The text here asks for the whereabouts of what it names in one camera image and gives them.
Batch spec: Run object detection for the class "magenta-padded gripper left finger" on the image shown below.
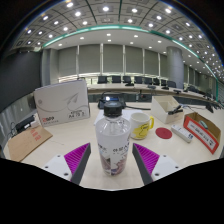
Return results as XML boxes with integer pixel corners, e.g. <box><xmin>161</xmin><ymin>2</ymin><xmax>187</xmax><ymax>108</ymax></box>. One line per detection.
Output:
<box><xmin>43</xmin><ymin>142</ymin><xmax>92</xmax><ymax>186</ymax></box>

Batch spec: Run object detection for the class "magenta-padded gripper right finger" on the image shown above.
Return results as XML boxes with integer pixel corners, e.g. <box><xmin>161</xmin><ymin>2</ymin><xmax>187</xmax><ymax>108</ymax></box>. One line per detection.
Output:
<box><xmin>132</xmin><ymin>143</ymin><xmax>183</xmax><ymax>186</ymax></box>

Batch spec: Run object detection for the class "clear black-capped water bottle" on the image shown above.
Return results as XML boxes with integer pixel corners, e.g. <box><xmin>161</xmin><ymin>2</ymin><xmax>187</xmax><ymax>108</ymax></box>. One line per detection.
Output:
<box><xmin>94</xmin><ymin>101</ymin><xmax>132</xmax><ymax>177</ymax></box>

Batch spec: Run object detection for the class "flat round red coaster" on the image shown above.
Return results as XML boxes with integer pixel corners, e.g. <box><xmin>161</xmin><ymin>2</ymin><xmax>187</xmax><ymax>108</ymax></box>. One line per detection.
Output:
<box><xmin>155</xmin><ymin>126</ymin><xmax>174</xmax><ymax>140</ymax></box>

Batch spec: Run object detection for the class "white mug with yellow print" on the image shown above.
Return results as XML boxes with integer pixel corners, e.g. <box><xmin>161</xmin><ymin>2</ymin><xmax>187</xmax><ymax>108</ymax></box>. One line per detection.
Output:
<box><xmin>129</xmin><ymin>111</ymin><xmax>156</xmax><ymax>140</ymax></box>

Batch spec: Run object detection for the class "white printed paper sheet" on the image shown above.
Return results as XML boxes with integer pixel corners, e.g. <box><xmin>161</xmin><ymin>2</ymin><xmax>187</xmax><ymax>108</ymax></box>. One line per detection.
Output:
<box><xmin>93</xmin><ymin>108</ymin><xmax>145</xmax><ymax>126</ymax></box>

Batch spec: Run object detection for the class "flat brown cardboard envelope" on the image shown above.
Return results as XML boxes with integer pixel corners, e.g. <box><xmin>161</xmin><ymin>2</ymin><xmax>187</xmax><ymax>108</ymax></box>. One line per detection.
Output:
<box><xmin>7</xmin><ymin>124</ymin><xmax>54</xmax><ymax>163</ymax></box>

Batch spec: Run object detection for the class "beige divided organizer box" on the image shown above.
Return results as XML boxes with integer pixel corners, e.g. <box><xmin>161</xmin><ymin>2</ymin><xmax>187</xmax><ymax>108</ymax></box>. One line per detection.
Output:
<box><xmin>150</xmin><ymin>95</ymin><xmax>185</xmax><ymax>125</ymax></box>

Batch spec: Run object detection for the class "black clip in organizer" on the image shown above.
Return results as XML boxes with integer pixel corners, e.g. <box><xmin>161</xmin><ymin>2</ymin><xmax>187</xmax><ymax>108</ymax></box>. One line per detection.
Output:
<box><xmin>167</xmin><ymin>104</ymin><xmax>184</xmax><ymax>116</ymax></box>

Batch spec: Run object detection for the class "white paper ream box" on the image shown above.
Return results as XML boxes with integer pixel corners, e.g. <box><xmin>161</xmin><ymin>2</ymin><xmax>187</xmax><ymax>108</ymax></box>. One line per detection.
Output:
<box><xmin>33</xmin><ymin>78</ymin><xmax>91</xmax><ymax>128</ymax></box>

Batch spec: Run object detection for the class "red-sided open cardboard box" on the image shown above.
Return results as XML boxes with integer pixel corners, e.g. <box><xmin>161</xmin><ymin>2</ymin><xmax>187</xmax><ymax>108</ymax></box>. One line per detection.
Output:
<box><xmin>182</xmin><ymin>111</ymin><xmax>222</xmax><ymax>155</ymax></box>

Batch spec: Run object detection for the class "black box-shaped device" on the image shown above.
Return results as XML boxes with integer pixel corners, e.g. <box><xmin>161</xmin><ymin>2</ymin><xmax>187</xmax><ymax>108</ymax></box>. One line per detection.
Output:
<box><xmin>14</xmin><ymin>114</ymin><xmax>36</xmax><ymax>134</ymax></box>

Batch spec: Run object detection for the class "green whiteboard eraser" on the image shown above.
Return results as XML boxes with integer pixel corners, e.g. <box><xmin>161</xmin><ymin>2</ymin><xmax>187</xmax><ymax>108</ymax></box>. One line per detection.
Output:
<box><xmin>199</xmin><ymin>119</ymin><xmax>209</xmax><ymax>130</ymax></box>

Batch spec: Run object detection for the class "long curved conference desk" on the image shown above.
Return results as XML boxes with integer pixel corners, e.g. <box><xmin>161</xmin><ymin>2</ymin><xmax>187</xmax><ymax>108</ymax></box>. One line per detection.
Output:
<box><xmin>86</xmin><ymin>82</ymin><xmax>221</xmax><ymax>108</ymax></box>

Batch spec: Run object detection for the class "row of black office chairs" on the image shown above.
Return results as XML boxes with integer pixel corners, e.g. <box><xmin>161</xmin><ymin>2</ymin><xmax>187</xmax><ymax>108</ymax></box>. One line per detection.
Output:
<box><xmin>96</xmin><ymin>75</ymin><xmax>178</xmax><ymax>89</ymax></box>

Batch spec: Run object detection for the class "group of ceiling lights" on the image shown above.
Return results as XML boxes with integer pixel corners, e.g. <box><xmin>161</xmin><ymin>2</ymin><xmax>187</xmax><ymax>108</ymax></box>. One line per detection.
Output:
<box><xmin>13</xmin><ymin>0</ymin><xmax>224</xmax><ymax>81</ymax></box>

